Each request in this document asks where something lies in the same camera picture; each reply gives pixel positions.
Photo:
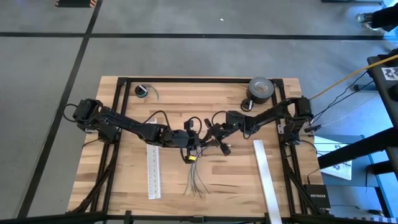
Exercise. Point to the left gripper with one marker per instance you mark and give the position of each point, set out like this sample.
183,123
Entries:
182,140

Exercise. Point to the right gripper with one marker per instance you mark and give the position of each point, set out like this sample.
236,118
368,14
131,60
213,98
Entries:
225,130

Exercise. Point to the white duct cover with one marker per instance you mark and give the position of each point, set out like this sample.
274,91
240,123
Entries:
264,174

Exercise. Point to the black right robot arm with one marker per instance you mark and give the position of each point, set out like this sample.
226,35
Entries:
267,116

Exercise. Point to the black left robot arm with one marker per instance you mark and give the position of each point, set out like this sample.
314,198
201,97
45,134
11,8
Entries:
133,127

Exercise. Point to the small tape roll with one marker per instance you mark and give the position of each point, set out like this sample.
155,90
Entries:
242,105

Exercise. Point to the white marker sheet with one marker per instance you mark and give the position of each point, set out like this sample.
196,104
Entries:
342,171

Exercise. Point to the black stand beams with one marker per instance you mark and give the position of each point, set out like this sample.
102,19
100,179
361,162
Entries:
357,147

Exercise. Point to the black orange striped mat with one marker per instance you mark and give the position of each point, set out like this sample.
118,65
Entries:
74,3

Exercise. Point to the fiducial marker sticker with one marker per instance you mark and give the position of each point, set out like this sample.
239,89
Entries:
390,74

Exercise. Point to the person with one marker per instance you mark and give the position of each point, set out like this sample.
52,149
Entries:
385,18

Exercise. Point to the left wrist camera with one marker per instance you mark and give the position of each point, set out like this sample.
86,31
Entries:
192,139

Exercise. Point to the black aluminium table frame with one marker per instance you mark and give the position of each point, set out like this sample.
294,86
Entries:
202,80

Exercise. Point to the large duct tape roll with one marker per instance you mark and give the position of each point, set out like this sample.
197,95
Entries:
251,93

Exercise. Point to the black network switch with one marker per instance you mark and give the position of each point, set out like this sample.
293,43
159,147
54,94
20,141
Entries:
317,196

